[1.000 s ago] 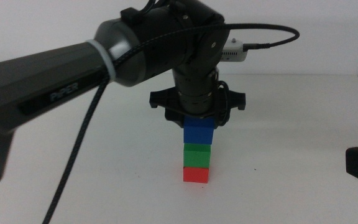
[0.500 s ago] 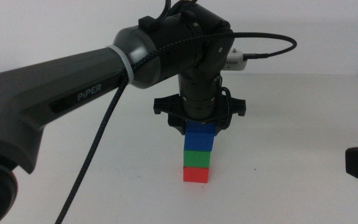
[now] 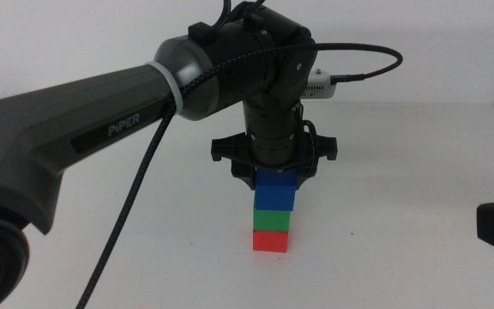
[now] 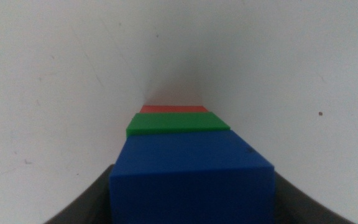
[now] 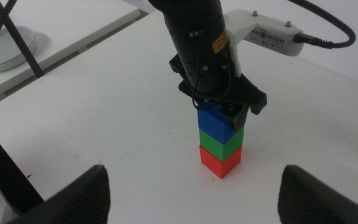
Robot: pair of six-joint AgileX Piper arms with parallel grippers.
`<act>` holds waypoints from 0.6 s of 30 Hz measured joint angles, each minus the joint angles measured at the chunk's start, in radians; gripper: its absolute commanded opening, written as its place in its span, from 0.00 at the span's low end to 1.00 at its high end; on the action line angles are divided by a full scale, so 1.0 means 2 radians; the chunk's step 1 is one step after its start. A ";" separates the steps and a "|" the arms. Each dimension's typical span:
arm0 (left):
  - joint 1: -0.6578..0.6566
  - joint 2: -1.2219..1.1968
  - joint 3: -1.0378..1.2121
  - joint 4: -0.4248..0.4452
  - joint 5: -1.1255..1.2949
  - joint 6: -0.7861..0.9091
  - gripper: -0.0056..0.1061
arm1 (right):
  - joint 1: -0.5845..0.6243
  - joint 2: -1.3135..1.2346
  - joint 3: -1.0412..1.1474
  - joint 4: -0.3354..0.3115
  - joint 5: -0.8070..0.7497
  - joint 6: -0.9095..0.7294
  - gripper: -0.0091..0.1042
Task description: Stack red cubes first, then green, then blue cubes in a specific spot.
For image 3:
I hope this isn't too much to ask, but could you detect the blue cube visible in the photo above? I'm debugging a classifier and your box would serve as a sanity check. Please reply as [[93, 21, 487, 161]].
[[254, 167, 298, 212]]

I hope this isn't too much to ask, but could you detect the green cube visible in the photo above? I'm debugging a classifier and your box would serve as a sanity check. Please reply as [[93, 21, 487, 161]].
[[252, 207, 293, 233]]

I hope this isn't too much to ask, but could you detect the red cube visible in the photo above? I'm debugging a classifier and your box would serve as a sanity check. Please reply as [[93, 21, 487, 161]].
[[252, 229, 290, 254]]

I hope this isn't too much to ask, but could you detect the thin black cable loop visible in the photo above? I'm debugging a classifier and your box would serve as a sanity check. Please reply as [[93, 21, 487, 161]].
[[211, 0, 270, 27]]

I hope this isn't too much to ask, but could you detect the thin black gripper wire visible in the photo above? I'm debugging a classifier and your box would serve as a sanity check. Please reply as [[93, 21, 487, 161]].
[[298, 118, 318, 173]]

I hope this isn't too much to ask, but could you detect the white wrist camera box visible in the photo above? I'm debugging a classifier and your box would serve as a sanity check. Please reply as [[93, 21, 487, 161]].
[[303, 70, 338, 100]]

